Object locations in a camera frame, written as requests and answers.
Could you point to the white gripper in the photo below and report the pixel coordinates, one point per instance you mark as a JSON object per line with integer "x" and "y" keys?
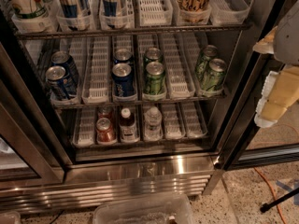
{"x": 288, "y": 37}

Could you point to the brown bottle white cap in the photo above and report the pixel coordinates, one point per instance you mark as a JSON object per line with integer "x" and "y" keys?
{"x": 127, "y": 126}

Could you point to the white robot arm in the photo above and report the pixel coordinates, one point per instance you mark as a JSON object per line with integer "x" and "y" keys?
{"x": 286, "y": 41}

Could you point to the open fridge door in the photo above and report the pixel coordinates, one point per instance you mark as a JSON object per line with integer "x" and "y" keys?
{"x": 241, "y": 142}

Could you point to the clear water bottle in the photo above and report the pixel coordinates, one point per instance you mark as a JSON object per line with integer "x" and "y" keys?
{"x": 153, "y": 124}

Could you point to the stainless steel fridge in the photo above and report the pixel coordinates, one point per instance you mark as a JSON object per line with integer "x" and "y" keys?
{"x": 50, "y": 159}

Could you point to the front right green can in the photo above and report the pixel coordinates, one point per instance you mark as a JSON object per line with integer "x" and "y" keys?
{"x": 214, "y": 75}

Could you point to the rear right green can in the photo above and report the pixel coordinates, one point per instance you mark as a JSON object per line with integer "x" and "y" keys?
{"x": 207, "y": 54}

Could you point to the front centre green can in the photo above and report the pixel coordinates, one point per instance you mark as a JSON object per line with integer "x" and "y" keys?
{"x": 154, "y": 78}

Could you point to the rear centre green can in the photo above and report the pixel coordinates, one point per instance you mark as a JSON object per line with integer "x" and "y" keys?
{"x": 152, "y": 55}

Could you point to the black stand leg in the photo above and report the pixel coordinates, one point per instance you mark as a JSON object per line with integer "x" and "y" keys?
{"x": 267, "y": 206}

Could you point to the front centre blue can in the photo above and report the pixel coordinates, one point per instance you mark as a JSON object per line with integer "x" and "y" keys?
{"x": 123, "y": 80}

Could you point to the rear centre blue can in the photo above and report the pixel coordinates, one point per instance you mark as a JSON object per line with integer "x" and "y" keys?
{"x": 124, "y": 56}

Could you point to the clear plastic bin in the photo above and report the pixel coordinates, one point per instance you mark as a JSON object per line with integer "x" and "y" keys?
{"x": 152, "y": 209}

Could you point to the rear red soda can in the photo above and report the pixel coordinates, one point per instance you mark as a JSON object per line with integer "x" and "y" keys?
{"x": 105, "y": 112}

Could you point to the red soda can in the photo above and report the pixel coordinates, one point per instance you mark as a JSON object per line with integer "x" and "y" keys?
{"x": 105, "y": 112}
{"x": 105, "y": 132}

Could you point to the front red soda can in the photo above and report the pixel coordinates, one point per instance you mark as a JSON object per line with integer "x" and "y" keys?
{"x": 105, "y": 132}

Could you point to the rear left blue can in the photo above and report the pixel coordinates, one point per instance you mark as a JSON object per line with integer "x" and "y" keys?
{"x": 65, "y": 60}

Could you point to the front left blue can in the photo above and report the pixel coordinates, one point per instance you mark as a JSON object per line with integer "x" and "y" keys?
{"x": 61, "y": 83}

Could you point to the white green tall can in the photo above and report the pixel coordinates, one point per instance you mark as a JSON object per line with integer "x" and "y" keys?
{"x": 29, "y": 9}

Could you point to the small clear container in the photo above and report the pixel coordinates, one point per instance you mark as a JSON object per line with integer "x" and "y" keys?
{"x": 10, "y": 218}

